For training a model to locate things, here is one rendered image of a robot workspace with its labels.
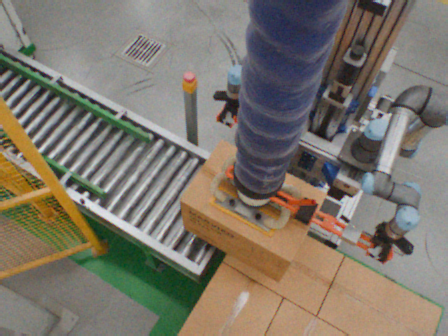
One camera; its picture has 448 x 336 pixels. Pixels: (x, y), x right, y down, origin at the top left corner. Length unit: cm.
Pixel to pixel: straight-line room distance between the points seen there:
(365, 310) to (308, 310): 32
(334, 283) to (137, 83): 235
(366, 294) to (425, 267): 91
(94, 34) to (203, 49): 103
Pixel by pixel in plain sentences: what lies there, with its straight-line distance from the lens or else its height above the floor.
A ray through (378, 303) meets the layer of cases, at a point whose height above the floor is 54.
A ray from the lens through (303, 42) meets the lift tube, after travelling 105.
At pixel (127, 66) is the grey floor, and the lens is 398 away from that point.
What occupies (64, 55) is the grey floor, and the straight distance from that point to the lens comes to 420.
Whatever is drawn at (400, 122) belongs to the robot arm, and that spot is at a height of 161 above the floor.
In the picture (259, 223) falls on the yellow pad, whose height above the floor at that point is 109.
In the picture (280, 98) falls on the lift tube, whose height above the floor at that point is 199.
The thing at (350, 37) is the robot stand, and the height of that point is 158.
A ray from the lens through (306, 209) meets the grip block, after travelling 191.
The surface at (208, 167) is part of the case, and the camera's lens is 212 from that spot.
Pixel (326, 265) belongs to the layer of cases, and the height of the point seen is 54.
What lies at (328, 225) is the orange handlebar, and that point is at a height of 122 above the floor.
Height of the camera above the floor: 294
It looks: 63 degrees down
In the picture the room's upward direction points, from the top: 4 degrees clockwise
